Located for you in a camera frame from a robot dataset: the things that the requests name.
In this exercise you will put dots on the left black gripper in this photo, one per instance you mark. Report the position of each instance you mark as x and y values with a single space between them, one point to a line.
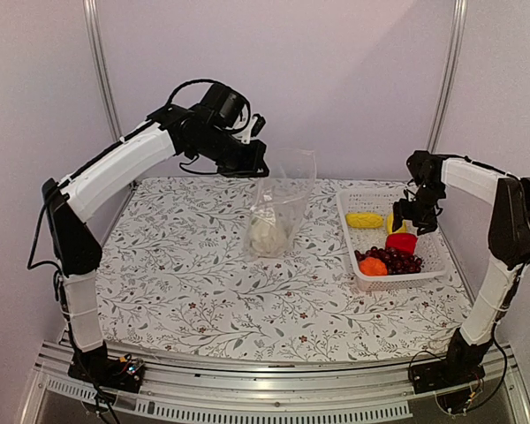
251 168

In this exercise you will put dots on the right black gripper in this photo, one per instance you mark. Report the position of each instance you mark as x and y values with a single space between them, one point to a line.
402 211

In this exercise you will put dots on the yellow corn toy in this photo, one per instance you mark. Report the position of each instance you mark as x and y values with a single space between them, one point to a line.
364 220
391 228

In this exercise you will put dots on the red pepper toy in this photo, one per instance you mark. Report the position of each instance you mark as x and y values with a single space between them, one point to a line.
403 242

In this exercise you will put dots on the clear zip top bag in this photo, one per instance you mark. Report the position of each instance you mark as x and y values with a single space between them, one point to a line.
283 195

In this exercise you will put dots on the white cauliflower toy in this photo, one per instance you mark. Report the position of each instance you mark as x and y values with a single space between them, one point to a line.
265 238

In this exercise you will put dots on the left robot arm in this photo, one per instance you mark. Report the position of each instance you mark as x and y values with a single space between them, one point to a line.
167 132

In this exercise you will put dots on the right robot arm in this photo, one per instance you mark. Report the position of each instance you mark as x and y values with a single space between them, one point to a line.
508 230

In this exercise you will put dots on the white plastic basket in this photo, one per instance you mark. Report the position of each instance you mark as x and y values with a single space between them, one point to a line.
380 200

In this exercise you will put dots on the dark red grape bunch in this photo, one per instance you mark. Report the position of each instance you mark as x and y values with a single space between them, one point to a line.
398 263

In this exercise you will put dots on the orange pumpkin toy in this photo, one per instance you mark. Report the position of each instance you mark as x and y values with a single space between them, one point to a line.
372 266

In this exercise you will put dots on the floral table mat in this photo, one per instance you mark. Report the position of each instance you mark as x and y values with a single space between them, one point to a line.
174 276

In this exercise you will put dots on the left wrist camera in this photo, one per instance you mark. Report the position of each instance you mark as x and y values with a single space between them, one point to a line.
230 112

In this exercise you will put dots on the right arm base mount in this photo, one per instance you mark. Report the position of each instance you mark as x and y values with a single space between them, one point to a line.
455 389

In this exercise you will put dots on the aluminium front rail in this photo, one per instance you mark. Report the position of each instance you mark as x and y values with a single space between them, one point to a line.
184 388

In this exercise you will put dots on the left aluminium post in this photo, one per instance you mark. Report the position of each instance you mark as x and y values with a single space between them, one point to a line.
94 35

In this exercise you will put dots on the aluminium post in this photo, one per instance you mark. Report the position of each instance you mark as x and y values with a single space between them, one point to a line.
94 35
449 73

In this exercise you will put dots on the right aluminium post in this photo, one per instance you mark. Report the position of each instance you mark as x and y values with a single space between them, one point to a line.
449 73

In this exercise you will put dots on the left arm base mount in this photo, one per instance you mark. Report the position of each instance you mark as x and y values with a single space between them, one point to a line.
125 373

